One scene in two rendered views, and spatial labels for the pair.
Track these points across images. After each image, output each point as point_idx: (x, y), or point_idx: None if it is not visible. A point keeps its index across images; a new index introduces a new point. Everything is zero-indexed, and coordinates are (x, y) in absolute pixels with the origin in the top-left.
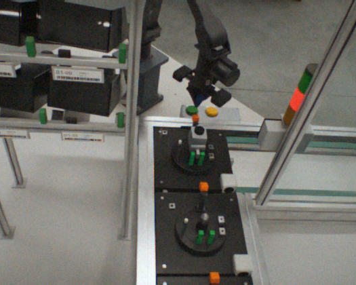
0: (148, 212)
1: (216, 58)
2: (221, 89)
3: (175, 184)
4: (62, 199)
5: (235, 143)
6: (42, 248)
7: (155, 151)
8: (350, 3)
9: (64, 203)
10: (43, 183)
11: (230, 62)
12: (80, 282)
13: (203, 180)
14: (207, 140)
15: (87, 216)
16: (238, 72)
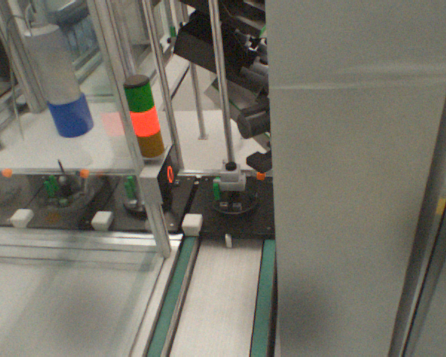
0: (178, 174)
1: (259, 101)
2: (267, 157)
3: (201, 188)
4: (227, 155)
5: (263, 252)
6: (186, 151)
7: (245, 176)
8: None
9: (221, 157)
10: (244, 146)
11: (250, 108)
12: None
13: (202, 207)
14: (259, 216)
15: (207, 168)
16: (247, 127)
